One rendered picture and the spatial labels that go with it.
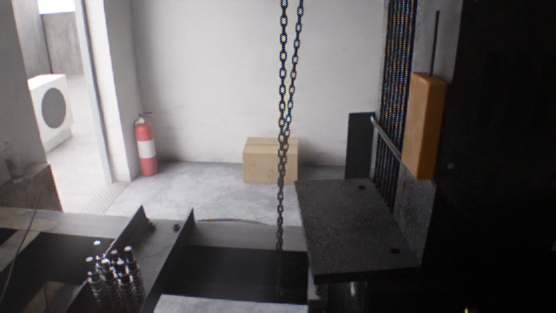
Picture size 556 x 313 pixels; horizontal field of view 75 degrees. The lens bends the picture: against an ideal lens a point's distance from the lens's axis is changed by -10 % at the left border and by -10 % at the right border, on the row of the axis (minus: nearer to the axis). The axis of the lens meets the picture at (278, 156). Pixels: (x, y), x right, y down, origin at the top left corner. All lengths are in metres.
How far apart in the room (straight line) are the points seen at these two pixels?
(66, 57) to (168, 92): 4.95
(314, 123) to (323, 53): 0.57
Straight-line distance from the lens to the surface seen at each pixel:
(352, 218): 1.07
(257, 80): 3.19
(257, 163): 3.04
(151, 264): 1.33
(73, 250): 1.74
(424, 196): 0.89
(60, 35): 8.15
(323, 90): 3.18
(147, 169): 3.37
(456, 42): 0.60
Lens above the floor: 1.48
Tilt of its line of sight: 25 degrees down
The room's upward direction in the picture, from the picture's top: 1 degrees counter-clockwise
